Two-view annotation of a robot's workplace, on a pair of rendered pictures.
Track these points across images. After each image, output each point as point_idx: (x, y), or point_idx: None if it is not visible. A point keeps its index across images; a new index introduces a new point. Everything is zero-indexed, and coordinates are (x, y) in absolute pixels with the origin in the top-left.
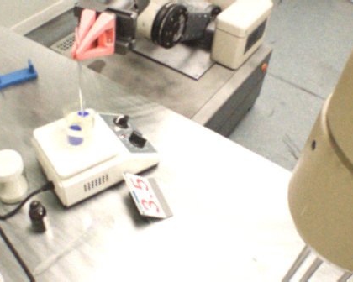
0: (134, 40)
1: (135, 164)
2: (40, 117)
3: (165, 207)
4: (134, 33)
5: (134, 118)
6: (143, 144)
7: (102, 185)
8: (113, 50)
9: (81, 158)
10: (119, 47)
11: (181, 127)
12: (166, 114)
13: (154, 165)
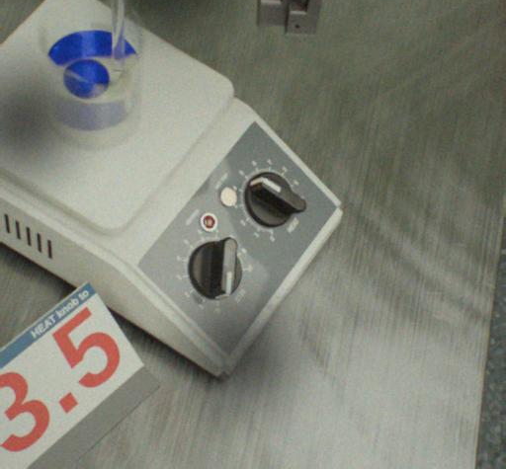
0: (301, 12)
1: (137, 303)
2: (240, 3)
3: (48, 463)
4: None
5: (377, 242)
6: (210, 291)
7: (38, 256)
8: None
9: (22, 143)
10: None
11: (423, 396)
12: (456, 332)
13: (204, 368)
